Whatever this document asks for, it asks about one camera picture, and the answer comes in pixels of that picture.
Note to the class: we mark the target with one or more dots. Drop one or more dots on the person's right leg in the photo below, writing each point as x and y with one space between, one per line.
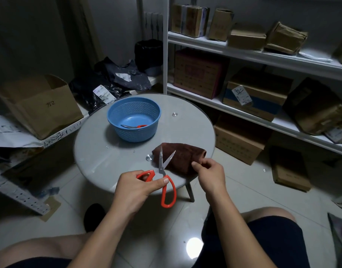
268 213

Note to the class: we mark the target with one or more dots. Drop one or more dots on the black waste bin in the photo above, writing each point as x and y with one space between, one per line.
148 57

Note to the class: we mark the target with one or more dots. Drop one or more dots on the white perforated metal beam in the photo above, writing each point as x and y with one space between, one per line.
17 195

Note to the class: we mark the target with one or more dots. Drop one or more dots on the dark navy shorts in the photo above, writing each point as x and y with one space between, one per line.
271 245

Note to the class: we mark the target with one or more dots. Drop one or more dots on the large brown taped parcel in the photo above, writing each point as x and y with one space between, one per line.
313 108

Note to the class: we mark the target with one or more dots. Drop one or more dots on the brown cloth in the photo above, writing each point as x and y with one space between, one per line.
185 156

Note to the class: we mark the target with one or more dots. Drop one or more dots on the cardboard box with blue stripe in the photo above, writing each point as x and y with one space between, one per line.
260 94

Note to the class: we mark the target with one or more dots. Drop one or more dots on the thin flat cardboard box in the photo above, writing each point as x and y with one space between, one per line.
291 170

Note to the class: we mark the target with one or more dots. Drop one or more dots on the flat brown cardboard box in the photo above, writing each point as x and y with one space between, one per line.
246 39

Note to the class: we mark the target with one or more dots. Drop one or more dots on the black plastic bag with label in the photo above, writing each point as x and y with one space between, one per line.
98 92

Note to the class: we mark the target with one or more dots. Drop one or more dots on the tilted brown cardboard box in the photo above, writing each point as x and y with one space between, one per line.
220 25

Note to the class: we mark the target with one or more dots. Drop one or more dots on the person's left hand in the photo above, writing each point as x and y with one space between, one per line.
132 192

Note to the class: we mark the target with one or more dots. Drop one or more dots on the person's right hand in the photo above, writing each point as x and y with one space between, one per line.
212 178

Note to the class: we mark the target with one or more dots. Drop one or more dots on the person's left leg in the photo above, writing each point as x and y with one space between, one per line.
34 248

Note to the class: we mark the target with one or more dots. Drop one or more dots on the round glass-top table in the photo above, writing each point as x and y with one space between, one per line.
109 153

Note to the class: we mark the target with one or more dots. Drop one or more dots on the person's leg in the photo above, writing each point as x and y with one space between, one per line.
268 213
34 248

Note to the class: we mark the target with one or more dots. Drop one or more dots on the printed cardboard carton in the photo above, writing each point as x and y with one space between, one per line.
238 142

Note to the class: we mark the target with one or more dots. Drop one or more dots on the person's left thumb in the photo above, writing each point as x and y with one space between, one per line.
159 182

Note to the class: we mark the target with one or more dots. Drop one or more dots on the small labelled brown parcel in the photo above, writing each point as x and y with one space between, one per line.
338 133

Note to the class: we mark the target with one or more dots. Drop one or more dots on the person's right forearm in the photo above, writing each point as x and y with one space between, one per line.
232 228

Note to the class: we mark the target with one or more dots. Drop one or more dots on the grey plastic mailing bag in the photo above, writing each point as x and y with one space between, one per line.
126 75

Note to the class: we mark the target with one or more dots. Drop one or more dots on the dark red printed carton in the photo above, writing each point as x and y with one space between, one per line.
197 72

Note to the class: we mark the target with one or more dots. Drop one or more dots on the taped upright cardboard box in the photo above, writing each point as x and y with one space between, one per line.
196 21

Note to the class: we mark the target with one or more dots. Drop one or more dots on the person's right thumb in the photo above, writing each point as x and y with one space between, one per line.
197 168

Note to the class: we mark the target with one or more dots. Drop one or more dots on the crumpled brown paper parcel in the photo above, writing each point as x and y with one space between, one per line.
285 39

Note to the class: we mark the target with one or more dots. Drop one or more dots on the white plastic mailer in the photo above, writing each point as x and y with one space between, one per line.
316 54

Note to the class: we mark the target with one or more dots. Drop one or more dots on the person's left forearm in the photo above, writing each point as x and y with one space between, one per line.
101 240

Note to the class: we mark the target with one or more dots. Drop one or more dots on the black shoe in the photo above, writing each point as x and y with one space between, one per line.
93 217

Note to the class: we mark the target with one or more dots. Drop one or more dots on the small upright cardboard box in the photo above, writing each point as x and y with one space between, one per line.
176 18

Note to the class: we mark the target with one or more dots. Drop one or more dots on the grey patterned bag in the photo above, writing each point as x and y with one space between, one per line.
341 237

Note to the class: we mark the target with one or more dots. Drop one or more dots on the blue plastic colander basket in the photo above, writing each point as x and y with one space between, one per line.
134 119

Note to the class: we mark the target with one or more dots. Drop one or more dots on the cardboard scrap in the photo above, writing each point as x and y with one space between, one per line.
50 207

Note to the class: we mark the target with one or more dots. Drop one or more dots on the white metal shelf unit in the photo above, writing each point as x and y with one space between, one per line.
271 57

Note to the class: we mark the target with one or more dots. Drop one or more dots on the white crumpled paper sheet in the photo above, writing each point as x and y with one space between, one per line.
12 133

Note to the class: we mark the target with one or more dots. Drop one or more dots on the open cardboard box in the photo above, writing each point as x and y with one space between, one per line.
42 108

